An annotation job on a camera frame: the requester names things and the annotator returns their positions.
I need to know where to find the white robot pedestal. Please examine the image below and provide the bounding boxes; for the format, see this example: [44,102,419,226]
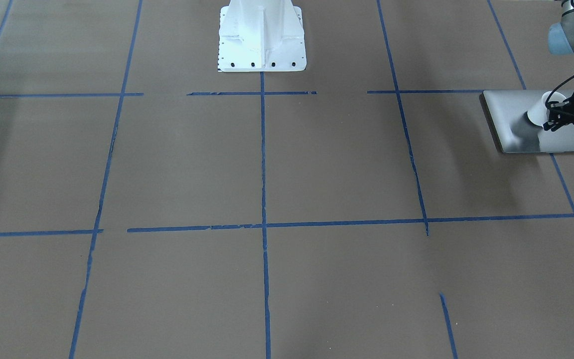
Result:
[217,0,307,72]

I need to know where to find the grey closed laptop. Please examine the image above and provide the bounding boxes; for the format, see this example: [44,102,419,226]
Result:
[481,89,574,153]

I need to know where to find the white ceramic mug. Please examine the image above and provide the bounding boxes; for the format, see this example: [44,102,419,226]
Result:
[526,91,567,128]

